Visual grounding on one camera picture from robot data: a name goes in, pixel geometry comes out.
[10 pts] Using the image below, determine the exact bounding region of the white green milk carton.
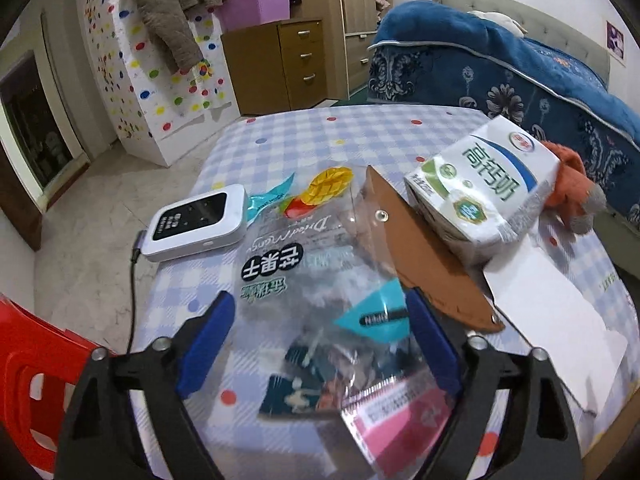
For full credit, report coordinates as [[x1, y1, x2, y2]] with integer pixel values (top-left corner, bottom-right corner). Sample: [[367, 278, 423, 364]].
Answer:
[[404, 115, 561, 267]]

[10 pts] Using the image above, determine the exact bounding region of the small purple wall picture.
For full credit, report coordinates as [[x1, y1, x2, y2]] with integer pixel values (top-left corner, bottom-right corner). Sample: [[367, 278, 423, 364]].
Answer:
[[606, 21, 627, 66]]

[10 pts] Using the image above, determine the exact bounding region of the clear dried mango snack bag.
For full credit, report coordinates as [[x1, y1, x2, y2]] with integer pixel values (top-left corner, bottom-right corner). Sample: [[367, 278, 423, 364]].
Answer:
[[240, 166, 463, 480]]

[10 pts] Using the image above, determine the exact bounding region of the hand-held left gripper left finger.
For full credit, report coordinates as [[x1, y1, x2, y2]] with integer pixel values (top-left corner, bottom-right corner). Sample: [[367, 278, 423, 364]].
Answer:
[[54, 291, 237, 480]]

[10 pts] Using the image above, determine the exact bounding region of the wooden drawer cabinet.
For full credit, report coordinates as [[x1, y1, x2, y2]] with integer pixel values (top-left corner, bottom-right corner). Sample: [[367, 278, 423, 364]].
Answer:
[[221, 19, 328, 116]]

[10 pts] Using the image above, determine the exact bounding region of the grey charging cable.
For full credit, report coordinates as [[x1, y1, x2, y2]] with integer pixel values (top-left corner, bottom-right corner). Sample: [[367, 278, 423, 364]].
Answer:
[[125, 230, 148, 356]]

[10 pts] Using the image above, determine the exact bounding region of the purple storage box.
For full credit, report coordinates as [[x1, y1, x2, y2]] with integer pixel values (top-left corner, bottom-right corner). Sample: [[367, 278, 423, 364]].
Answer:
[[216, 0, 292, 32]]

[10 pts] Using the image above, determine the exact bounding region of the dark framed door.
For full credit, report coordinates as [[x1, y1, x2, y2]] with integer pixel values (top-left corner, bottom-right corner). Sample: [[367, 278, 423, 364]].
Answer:
[[0, 50, 91, 251]]

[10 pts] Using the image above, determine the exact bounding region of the grey-brown quilted jacket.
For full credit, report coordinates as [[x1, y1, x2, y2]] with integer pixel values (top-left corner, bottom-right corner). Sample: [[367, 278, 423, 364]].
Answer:
[[122, 0, 246, 75]]

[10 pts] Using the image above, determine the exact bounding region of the white portable device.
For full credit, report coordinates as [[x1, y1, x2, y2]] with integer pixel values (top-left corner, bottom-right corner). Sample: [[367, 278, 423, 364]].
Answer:
[[144, 184, 249, 262]]

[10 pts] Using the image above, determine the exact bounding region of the brown leather sheath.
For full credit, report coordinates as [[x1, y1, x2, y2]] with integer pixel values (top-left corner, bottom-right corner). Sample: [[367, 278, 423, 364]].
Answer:
[[365, 165, 506, 333]]

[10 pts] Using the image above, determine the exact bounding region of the orange plush toy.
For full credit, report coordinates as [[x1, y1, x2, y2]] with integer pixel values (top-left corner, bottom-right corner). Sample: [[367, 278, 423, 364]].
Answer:
[[542, 140, 608, 235]]

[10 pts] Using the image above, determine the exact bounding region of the white pillow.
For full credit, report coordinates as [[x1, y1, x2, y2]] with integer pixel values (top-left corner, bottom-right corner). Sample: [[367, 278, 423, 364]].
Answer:
[[467, 10, 526, 36]]

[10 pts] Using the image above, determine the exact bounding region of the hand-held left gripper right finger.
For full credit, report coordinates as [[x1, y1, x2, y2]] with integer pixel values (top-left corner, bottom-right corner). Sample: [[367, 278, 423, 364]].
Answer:
[[405, 290, 586, 480]]

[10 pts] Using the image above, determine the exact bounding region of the blue floral blanket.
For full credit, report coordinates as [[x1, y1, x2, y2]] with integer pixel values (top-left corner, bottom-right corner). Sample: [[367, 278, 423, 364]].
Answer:
[[366, 0, 640, 238]]

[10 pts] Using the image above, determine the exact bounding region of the red plastic stool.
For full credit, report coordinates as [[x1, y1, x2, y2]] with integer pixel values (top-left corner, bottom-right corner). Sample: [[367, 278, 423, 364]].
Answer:
[[0, 295, 118, 480]]

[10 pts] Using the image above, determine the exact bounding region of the white paper sheet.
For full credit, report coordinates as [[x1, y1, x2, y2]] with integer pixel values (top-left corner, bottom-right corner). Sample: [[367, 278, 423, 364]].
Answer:
[[482, 245, 628, 416]]

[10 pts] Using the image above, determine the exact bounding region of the blue checked tablecloth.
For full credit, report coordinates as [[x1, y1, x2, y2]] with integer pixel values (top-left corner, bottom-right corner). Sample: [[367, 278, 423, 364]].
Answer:
[[132, 102, 640, 480]]

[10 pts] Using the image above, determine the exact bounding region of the polka dot covered cabinet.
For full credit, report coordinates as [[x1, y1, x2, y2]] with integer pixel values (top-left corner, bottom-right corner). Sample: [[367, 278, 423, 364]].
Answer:
[[75, 0, 241, 167]]

